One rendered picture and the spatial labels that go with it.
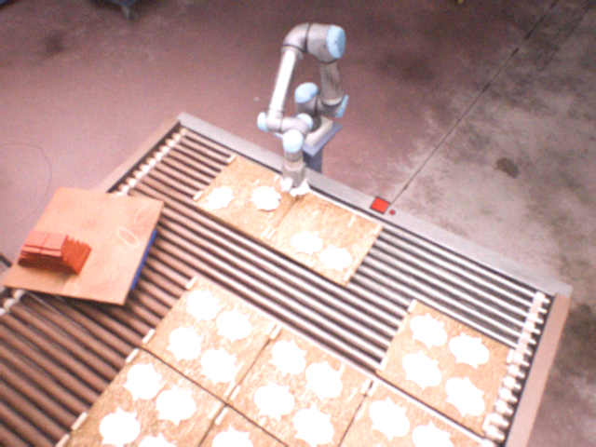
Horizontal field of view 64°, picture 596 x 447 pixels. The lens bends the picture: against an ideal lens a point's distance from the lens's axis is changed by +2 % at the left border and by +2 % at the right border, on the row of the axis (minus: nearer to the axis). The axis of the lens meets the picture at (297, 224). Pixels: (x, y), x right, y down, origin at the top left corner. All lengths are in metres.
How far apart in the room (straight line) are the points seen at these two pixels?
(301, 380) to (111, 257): 0.92
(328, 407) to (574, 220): 2.45
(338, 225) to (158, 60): 2.97
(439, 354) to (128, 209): 1.43
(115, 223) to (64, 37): 3.32
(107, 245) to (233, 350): 0.70
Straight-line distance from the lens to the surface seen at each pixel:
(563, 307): 2.17
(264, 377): 1.85
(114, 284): 2.02
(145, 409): 1.91
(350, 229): 2.12
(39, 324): 2.21
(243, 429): 1.82
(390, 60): 4.52
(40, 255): 2.06
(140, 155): 2.51
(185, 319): 1.98
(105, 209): 2.24
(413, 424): 1.85
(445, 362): 1.93
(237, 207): 2.21
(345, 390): 1.84
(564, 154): 4.11
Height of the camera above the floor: 2.72
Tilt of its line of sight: 57 degrees down
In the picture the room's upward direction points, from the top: 2 degrees counter-clockwise
